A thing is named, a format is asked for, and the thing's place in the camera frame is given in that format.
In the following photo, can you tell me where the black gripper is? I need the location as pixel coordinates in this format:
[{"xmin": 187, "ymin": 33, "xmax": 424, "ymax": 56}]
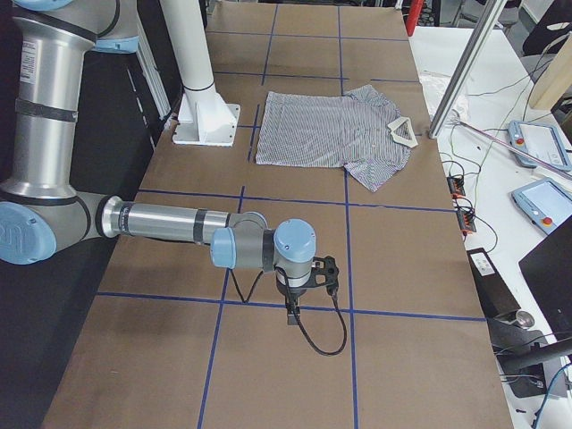
[{"xmin": 275, "ymin": 265, "xmax": 311, "ymax": 325}]

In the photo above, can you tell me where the striped polo shirt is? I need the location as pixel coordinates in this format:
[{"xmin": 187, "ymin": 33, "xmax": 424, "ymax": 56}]
[{"xmin": 256, "ymin": 85, "xmax": 418, "ymax": 192}]

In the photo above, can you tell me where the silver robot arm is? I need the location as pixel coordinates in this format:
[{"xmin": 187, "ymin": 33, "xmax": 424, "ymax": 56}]
[{"xmin": 1, "ymin": 1, "xmax": 318, "ymax": 324}]

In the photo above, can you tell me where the lower orange black connector block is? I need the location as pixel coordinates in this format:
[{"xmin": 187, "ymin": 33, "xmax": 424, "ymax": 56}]
[{"xmin": 457, "ymin": 206, "xmax": 476, "ymax": 236}]

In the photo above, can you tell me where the orange black connector block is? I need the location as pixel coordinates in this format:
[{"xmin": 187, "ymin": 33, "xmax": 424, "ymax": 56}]
[
  {"xmin": 446, "ymin": 175, "xmax": 466, "ymax": 199},
  {"xmin": 457, "ymin": 206, "xmax": 476, "ymax": 236}
]

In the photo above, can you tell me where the black box with label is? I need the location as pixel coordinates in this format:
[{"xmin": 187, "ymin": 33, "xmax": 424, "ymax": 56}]
[{"xmin": 467, "ymin": 248, "xmax": 520, "ymax": 318}]

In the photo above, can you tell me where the upper orange black connector block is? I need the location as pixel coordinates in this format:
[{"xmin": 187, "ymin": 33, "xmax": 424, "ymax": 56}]
[{"xmin": 446, "ymin": 175, "xmax": 466, "ymax": 199}]

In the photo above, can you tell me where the black monitor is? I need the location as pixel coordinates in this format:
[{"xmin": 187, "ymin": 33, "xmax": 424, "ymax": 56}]
[{"xmin": 518, "ymin": 220, "xmax": 571, "ymax": 340}]

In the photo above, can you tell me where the lower teach pendant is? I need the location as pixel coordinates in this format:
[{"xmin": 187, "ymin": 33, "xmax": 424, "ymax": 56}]
[{"xmin": 511, "ymin": 178, "xmax": 571, "ymax": 235}]

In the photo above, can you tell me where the teach pendant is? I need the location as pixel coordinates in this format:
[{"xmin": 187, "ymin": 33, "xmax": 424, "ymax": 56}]
[
  {"xmin": 509, "ymin": 121, "xmax": 571, "ymax": 172},
  {"xmin": 511, "ymin": 178, "xmax": 571, "ymax": 235}
]

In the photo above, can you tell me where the upper teach pendant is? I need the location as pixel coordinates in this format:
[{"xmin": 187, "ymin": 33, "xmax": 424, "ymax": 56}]
[{"xmin": 509, "ymin": 121, "xmax": 571, "ymax": 172}]

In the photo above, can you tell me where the wooden board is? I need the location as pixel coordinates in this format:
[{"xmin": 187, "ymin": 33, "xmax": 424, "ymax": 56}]
[{"xmin": 528, "ymin": 32, "xmax": 571, "ymax": 110}]

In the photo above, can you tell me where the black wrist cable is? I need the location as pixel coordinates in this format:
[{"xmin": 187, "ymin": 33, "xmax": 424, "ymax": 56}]
[{"xmin": 226, "ymin": 265, "xmax": 348, "ymax": 357}]

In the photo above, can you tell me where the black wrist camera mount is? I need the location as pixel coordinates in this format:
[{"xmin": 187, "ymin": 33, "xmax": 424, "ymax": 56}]
[{"xmin": 305, "ymin": 256, "xmax": 339, "ymax": 298}]

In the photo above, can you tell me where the white pedestal column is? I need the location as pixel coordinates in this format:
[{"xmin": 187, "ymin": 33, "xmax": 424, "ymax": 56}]
[{"xmin": 160, "ymin": 0, "xmax": 240, "ymax": 147}]

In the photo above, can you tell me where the aluminium frame post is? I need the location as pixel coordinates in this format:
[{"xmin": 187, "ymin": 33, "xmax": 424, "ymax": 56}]
[{"xmin": 428, "ymin": 0, "xmax": 507, "ymax": 139}]

